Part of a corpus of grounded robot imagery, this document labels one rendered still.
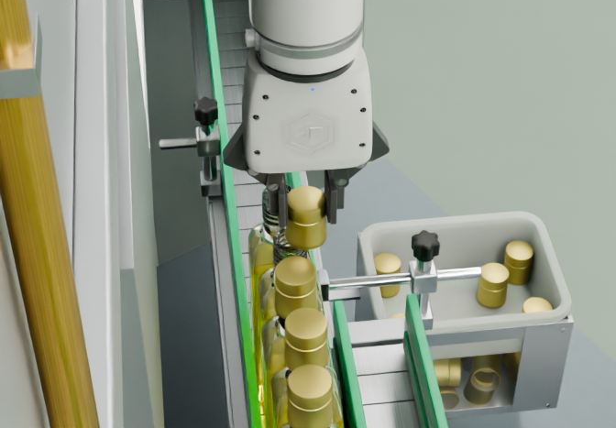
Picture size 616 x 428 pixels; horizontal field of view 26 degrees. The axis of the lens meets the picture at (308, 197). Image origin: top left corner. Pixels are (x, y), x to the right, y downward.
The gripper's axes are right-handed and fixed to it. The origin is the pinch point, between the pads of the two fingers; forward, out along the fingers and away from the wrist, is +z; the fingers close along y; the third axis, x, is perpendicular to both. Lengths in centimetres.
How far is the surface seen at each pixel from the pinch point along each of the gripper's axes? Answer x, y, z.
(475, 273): 11.4, 18.6, 23.0
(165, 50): 96, -13, 54
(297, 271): -5.9, -1.3, 2.7
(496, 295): 23, 25, 40
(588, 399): 23, 39, 61
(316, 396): -18.8, -1.2, 2.7
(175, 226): 96, -14, 94
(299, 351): -13.0, -1.9, 4.3
